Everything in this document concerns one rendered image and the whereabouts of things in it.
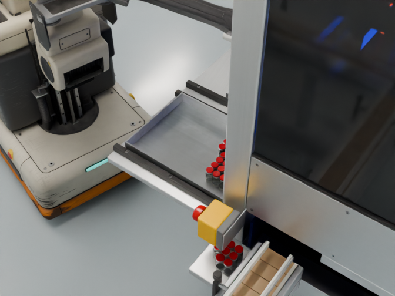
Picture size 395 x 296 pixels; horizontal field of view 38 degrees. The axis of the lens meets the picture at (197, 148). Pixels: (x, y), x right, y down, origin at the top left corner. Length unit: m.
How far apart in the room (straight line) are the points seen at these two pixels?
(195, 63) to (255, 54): 2.31
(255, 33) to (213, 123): 0.75
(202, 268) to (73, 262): 1.17
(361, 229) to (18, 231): 1.78
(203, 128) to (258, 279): 0.54
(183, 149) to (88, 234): 1.03
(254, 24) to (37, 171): 1.63
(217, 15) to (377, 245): 0.73
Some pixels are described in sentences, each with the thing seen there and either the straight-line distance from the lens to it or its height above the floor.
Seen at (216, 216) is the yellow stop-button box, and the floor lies 1.03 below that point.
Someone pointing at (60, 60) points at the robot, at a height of 0.80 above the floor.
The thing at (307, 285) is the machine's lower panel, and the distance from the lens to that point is 1.41.
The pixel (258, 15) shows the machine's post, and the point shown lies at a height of 1.54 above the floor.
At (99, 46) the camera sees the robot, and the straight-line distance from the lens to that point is 2.15.
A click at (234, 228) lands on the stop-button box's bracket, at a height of 1.00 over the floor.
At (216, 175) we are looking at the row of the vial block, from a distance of 1.50.
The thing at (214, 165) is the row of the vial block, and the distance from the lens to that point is 1.53.
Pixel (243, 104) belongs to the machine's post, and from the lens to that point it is 1.10.
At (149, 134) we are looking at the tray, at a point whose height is 0.88.
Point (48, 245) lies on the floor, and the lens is 2.56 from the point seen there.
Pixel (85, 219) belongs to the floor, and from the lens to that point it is 2.61.
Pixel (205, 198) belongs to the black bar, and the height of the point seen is 0.90.
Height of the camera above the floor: 2.08
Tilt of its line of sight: 47 degrees down
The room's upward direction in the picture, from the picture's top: straight up
